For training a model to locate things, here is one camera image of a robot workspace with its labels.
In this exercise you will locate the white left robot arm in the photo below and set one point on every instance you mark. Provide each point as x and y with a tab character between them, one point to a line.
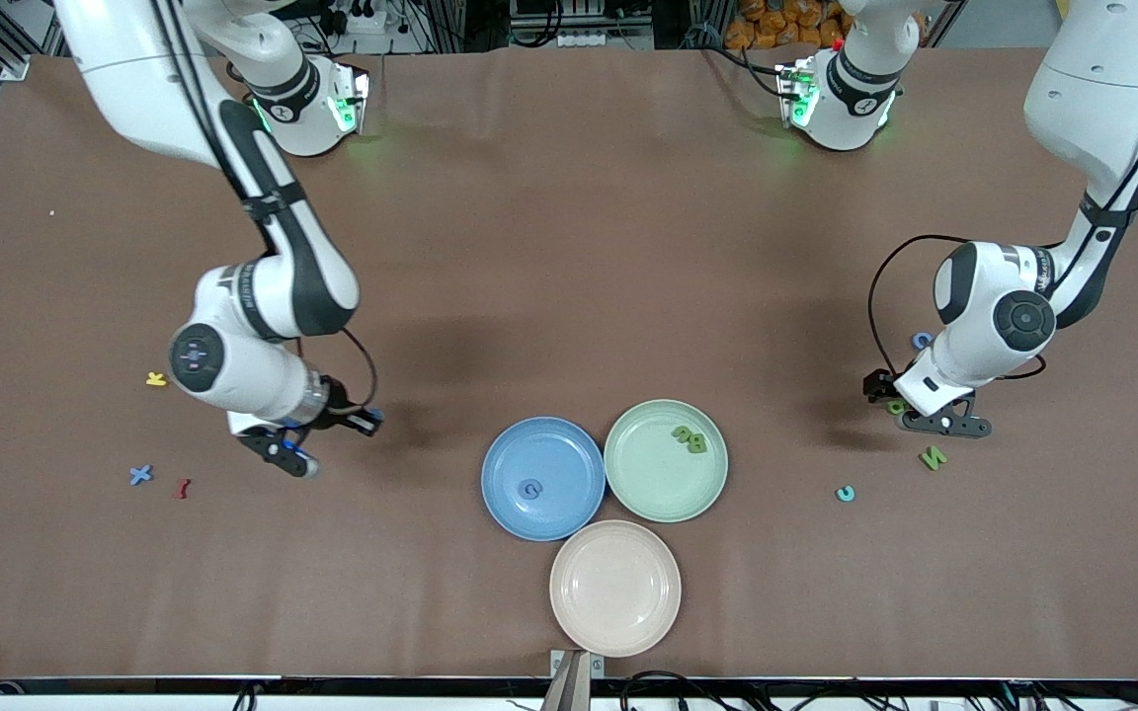
1093	99

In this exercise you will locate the beige round plate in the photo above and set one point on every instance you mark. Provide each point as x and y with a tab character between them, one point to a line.
615	589

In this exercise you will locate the teal foam letter C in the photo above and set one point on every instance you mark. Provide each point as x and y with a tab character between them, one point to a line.
846	487

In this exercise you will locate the black table edge rail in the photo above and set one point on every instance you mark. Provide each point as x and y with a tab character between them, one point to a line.
134	685

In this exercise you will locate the green foam letter B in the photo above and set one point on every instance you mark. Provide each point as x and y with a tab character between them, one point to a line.
695	443

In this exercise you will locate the blue round plate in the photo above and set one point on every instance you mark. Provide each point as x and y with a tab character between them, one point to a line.
569	513

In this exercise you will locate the black equipment rack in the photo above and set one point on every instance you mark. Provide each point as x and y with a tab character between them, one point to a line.
579	12

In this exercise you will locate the blue foam letter G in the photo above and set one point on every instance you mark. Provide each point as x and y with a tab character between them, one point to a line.
524	490

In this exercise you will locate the blue foam letter O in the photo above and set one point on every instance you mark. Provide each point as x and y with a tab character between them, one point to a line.
917	342

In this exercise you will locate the green foam letter P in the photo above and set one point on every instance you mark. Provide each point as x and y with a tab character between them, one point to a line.
893	406

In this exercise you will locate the bag of orange fruit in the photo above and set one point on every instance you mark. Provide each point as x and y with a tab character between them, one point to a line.
776	25

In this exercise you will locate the blue foam letter X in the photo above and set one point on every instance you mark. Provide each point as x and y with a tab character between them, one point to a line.
140	475

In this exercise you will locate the green foam letter N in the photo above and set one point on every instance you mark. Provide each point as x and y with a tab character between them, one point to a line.
933	458

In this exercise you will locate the yellow foam letter K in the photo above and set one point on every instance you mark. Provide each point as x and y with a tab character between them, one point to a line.
156	379

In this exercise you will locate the green round plate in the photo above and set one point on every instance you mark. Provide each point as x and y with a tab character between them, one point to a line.
648	489

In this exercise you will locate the brown table cover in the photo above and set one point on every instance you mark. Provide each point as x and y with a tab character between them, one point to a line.
569	247

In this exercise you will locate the aluminium frame profile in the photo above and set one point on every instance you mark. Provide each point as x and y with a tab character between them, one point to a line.
14	67

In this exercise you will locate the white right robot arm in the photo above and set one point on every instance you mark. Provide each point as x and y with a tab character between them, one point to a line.
134	89

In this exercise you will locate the white power strip with plugs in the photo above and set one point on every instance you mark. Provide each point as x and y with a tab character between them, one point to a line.
368	22

